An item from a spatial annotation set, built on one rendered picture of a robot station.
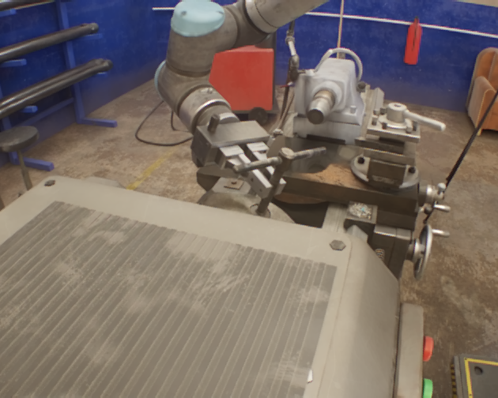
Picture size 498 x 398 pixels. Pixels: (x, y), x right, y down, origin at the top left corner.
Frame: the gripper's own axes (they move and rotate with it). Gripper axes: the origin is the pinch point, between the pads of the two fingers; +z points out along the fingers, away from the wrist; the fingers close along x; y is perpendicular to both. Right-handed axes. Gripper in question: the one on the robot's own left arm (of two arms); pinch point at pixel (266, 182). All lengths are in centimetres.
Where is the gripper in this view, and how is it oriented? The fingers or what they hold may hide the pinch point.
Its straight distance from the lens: 63.9
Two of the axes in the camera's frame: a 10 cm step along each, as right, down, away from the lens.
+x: 7.6, -2.0, 6.2
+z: 5.6, 6.9, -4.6
